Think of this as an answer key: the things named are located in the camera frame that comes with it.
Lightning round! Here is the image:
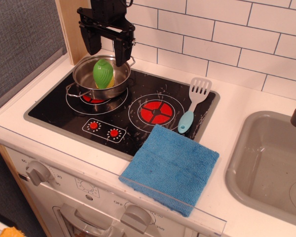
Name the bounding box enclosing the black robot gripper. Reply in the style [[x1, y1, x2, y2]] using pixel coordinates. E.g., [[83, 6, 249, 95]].
[[77, 0, 136, 67]]

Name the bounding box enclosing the green yellow toy corn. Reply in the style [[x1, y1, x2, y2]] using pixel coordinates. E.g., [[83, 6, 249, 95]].
[[93, 59, 114, 89]]

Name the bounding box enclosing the stainless steel pot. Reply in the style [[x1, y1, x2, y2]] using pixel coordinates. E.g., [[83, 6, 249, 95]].
[[66, 55, 136, 100]]

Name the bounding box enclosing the wooden side panel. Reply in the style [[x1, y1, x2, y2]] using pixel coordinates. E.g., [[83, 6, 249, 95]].
[[55, 0, 91, 65]]

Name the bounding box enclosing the black toy stovetop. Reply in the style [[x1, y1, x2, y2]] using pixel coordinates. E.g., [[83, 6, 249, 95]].
[[23, 68, 221, 161]]

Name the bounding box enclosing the left red stove knob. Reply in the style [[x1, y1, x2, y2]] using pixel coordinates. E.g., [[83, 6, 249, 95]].
[[89, 122, 99, 130]]

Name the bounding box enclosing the red stove knob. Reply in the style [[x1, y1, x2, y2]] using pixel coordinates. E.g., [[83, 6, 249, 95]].
[[89, 122, 99, 130], [109, 129, 119, 138]]

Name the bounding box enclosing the right red stove knob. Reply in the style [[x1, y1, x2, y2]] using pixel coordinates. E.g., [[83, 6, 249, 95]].
[[109, 129, 119, 138]]

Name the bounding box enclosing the blue folded cloth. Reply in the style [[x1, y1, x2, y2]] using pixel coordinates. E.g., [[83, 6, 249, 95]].
[[119, 125, 219, 217]]

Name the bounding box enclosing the grey timer knob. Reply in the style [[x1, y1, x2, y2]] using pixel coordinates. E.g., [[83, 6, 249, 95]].
[[26, 161, 51, 186]]

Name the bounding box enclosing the grey oven temperature knob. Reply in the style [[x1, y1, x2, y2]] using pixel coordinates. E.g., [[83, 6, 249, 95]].
[[120, 205, 152, 234]]

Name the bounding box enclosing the grey toy sink basin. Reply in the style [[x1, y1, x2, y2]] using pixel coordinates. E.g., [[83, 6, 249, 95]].
[[225, 111, 296, 225]]

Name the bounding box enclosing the orange object at corner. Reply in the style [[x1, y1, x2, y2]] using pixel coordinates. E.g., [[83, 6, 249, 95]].
[[0, 227, 25, 237]]

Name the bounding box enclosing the grey spatula with blue handle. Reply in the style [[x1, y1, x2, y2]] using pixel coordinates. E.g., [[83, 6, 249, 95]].
[[178, 78, 212, 134]]

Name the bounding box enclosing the grey oven door handle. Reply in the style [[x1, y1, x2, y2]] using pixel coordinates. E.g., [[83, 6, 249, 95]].
[[59, 204, 124, 237]]

